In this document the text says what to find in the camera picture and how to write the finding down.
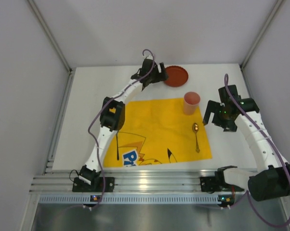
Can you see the aluminium mounting rail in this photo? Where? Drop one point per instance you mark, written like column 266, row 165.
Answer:
column 135, row 181

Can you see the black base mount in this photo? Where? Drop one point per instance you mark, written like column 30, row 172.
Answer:
column 80, row 186
column 213, row 184

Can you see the pink plastic cup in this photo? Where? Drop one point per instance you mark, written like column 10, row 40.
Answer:
column 191, row 101

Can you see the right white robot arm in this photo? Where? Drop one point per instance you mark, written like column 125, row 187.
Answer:
column 273, row 172

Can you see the left aluminium corner post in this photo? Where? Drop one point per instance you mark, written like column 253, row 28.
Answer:
column 48, row 33

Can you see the perforated grey cable duct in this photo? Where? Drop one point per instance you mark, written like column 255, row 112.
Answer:
column 202, row 199

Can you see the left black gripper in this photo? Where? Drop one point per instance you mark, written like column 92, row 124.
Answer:
column 158, row 73

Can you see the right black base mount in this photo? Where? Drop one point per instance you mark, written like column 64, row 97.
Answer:
column 213, row 184

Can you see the red round plate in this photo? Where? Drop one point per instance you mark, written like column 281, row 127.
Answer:
column 177, row 76

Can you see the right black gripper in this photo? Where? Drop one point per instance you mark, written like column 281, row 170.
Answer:
column 214, row 110

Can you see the right aluminium corner post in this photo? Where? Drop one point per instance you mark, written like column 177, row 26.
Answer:
column 278, row 4

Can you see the yellow printed cloth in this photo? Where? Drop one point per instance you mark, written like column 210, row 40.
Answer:
column 158, row 132

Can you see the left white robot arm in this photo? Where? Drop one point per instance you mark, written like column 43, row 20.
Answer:
column 112, row 116

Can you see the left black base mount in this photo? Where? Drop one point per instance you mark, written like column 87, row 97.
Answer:
column 80, row 186

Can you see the aluminium corner post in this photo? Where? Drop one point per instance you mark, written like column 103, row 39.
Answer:
column 48, row 33
column 278, row 4

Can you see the gold metal spoon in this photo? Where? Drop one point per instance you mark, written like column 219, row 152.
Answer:
column 195, row 130

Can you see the blue plastic fork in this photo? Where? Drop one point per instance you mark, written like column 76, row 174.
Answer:
column 117, row 144

